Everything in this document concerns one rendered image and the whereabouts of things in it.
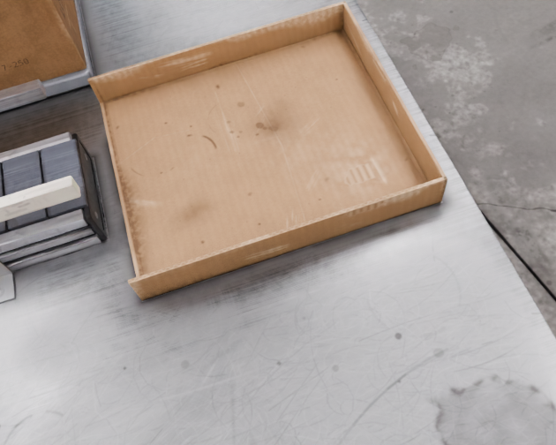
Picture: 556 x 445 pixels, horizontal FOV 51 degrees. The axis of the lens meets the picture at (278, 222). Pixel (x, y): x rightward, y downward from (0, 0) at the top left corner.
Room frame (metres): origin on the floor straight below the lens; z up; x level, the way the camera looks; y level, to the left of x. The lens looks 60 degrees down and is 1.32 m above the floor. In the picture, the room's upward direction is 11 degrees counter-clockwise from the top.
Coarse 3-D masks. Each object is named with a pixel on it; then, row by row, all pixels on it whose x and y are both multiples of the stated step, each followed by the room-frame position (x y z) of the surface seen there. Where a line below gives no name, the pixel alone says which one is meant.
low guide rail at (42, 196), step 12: (60, 180) 0.33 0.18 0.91; (72, 180) 0.32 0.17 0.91; (24, 192) 0.32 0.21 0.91; (36, 192) 0.32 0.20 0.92; (48, 192) 0.32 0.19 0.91; (60, 192) 0.32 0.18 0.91; (72, 192) 0.32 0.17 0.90; (0, 204) 0.31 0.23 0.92; (12, 204) 0.31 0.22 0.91; (24, 204) 0.31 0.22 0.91; (36, 204) 0.31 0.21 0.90; (48, 204) 0.31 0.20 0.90; (0, 216) 0.31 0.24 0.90; (12, 216) 0.31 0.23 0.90
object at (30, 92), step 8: (8, 88) 0.40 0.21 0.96; (16, 88) 0.40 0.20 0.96; (24, 88) 0.40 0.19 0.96; (32, 88) 0.39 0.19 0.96; (40, 88) 0.39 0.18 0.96; (0, 96) 0.39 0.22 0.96; (8, 96) 0.39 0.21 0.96; (16, 96) 0.39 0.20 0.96; (24, 96) 0.39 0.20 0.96; (32, 96) 0.39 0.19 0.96; (40, 96) 0.39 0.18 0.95; (0, 104) 0.39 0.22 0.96; (8, 104) 0.39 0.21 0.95; (16, 104) 0.39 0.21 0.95; (24, 104) 0.39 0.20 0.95
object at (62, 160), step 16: (64, 144) 0.40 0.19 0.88; (16, 160) 0.39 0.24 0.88; (32, 160) 0.39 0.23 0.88; (48, 160) 0.38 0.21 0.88; (64, 160) 0.38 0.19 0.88; (0, 176) 0.37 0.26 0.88; (16, 176) 0.37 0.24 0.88; (32, 176) 0.37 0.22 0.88; (48, 176) 0.36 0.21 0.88; (64, 176) 0.36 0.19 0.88; (80, 176) 0.35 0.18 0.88; (0, 192) 0.35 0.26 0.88; (80, 192) 0.33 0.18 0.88; (48, 208) 0.32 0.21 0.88; (64, 208) 0.32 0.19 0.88; (80, 208) 0.32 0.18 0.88; (0, 224) 0.32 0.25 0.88; (16, 224) 0.31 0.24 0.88
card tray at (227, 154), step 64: (192, 64) 0.50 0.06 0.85; (256, 64) 0.50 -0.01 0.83; (320, 64) 0.48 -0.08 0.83; (128, 128) 0.44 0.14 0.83; (192, 128) 0.42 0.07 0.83; (256, 128) 0.41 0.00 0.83; (320, 128) 0.39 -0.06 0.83; (384, 128) 0.37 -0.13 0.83; (128, 192) 0.36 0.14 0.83; (192, 192) 0.34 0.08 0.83; (256, 192) 0.33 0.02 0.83; (320, 192) 0.31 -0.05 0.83; (384, 192) 0.30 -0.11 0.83; (192, 256) 0.27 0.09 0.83; (256, 256) 0.25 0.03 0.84
